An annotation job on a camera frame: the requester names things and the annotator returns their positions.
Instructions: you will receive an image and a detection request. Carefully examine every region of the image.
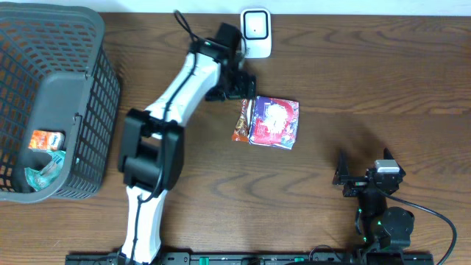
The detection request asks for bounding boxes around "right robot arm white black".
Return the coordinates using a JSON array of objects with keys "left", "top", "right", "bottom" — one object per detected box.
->
[{"left": 333, "top": 149, "right": 414, "bottom": 264}]

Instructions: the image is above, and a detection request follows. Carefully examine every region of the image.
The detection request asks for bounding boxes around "teal snack packet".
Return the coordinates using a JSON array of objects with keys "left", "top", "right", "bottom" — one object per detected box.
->
[{"left": 24, "top": 150, "right": 66, "bottom": 191}]

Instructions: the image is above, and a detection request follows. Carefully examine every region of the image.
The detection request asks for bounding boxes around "small orange snack packet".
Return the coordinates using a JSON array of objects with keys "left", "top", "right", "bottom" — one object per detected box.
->
[{"left": 28, "top": 130, "right": 65, "bottom": 151}]

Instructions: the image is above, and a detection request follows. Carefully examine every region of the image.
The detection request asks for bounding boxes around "dark grey plastic basket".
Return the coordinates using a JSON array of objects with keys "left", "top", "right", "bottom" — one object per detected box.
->
[{"left": 1, "top": 2, "right": 121, "bottom": 203}]

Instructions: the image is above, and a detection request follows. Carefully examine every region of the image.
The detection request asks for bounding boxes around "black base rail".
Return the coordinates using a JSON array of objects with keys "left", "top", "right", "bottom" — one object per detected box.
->
[{"left": 65, "top": 251, "right": 435, "bottom": 265}]

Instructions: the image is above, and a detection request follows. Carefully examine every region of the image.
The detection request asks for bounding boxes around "purple red snack bag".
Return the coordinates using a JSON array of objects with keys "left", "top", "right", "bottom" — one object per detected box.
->
[{"left": 249, "top": 96, "right": 300, "bottom": 150}]

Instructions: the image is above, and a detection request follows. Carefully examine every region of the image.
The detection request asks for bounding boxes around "red orange candy bar wrapper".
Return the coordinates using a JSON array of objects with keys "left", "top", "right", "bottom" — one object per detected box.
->
[{"left": 232, "top": 99, "right": 255, "bottom": 142}]

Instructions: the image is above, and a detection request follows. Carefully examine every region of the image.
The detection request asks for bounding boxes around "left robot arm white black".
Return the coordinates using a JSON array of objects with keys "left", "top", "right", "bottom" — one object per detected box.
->
[{"left": 117, "top": 23, "right": 256, "bottom": 264}]

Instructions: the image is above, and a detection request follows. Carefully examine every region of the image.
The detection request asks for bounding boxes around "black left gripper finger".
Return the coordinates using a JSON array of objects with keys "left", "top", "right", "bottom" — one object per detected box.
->
[
  {"left": 230, "top": 75, "right": 256, "bottom": 100},
  {"left": 205, "top": 90, "right": 227, "bottom": 102}
]

